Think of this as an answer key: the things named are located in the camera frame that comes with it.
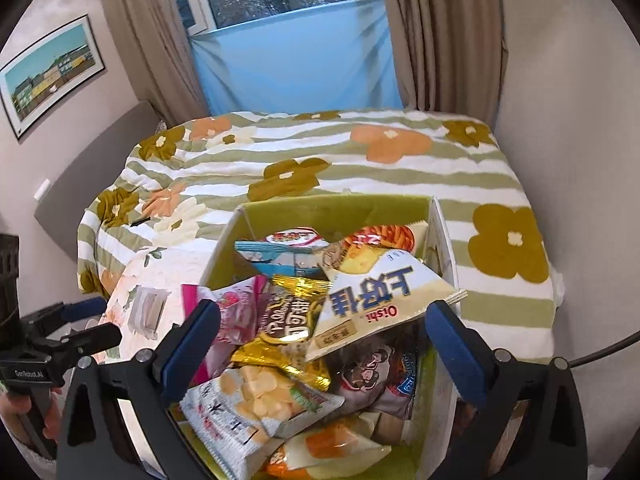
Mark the black cable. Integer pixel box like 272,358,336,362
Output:
567,330,640,368

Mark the dark brown snack packet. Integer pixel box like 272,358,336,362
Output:
327,330,426,421

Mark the silvery white snack bag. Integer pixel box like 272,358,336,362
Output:
179,364,346,480

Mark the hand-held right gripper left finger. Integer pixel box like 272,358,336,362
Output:
56,299,222,480

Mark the clear plastic packet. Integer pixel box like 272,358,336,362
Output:
127,285,168,336

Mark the large pink striped snack bag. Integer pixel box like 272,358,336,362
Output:
192,332,251,391

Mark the yellow noodle snack bag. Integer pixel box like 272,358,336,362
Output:
325,222,428,271

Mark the gold brown cocoa snack bag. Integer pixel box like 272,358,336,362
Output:
257,275,333,346

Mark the green striped floral blanket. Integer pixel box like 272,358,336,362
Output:
77,110,563,361

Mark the framed wall picture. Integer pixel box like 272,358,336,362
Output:
0,14,107,141

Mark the gold foil snack packet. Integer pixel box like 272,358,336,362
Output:
232,337,333,393

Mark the pale yellow white snack bag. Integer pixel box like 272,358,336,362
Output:
305,247,468,363

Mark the floral tablecloth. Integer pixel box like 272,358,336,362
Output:
95,245,241,361

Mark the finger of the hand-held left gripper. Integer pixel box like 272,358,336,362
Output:
45,323,123,366
22,296,107,333

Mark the person's left hand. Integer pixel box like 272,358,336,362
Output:
0,392,31,423

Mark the blue window cover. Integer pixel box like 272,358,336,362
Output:
190,0,403,116

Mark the pink magenta-edged snack packet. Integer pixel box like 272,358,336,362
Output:
181,280,268,346

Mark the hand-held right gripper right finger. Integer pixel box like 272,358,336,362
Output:
425,300,588,480

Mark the person's left forearm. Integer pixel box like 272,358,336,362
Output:
0,422,46,466

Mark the beige curtain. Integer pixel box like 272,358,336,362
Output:
95,0,211,128
380,0,511,126

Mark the white shrimp chip bag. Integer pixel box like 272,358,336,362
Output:
235,225,331,276

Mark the orange white snack bag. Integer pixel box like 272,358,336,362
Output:
265,412,393,480

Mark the cardboard box with green inside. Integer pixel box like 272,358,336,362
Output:
167,195,468,480

